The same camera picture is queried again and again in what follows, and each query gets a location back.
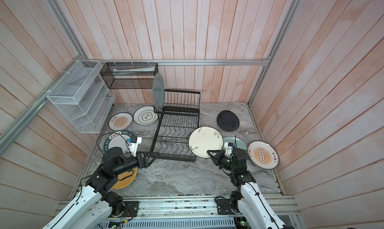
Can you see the orange sunburst plate left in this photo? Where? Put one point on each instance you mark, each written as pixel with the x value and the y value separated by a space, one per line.
pixel 120 121

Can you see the cream floral plate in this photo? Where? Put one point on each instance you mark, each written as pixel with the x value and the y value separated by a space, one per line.
pixel 203 139

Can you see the large teal green plate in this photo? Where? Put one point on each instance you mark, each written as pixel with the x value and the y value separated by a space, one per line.
pixel 158 92

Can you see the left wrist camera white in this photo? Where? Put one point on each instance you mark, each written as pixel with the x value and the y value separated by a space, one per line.
pixel 132 145

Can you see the light green flower plate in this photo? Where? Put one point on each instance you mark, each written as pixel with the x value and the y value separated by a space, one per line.
pixel 239 143

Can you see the horizontal aluminium wall rail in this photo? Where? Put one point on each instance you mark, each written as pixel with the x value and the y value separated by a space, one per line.
pixel 193 62

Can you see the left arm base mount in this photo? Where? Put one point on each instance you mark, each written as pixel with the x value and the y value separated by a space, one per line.
pixel 119 207

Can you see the aluminium front rail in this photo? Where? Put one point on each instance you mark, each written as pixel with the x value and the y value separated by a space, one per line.
pixel 175 207

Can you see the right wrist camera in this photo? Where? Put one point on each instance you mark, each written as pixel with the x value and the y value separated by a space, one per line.
pixel 229 148

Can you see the dark green rim plate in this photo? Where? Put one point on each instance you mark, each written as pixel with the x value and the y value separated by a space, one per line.
pixel 118 139

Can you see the orange sunburst plate right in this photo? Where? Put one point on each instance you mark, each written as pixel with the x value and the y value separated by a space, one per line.
pixel 263 155

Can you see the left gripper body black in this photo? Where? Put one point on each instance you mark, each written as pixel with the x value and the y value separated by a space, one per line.
pixel 128 163

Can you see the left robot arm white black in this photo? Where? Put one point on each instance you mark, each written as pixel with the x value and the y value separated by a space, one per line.
pixel 95 202

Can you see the black wire dish rack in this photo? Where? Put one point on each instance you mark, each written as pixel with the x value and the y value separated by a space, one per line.
pixel 179 116

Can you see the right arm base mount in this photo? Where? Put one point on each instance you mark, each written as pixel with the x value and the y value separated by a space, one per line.
pixel 231 206

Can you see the black mesh wall basket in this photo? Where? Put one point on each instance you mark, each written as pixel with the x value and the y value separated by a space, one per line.
pixel 129 75

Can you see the white plate black outline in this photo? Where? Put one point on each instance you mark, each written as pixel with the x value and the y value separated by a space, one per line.
pixel 145 115

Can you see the white wire mesh shelf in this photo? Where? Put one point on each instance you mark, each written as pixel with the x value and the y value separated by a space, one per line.
pixel 83 100

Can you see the black round plate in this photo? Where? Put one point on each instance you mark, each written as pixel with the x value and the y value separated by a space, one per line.
pixel 228 121

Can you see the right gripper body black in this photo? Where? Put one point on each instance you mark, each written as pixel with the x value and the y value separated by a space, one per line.
pixel 226 162

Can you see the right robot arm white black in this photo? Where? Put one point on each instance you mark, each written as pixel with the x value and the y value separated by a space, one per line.
pixel 259 215

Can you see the orange sunburst plate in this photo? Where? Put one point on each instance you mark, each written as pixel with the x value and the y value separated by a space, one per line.
pixel 120 121
pixel 263 155

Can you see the yellow woven round mat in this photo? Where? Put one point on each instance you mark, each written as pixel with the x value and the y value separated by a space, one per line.
pixel 125 179

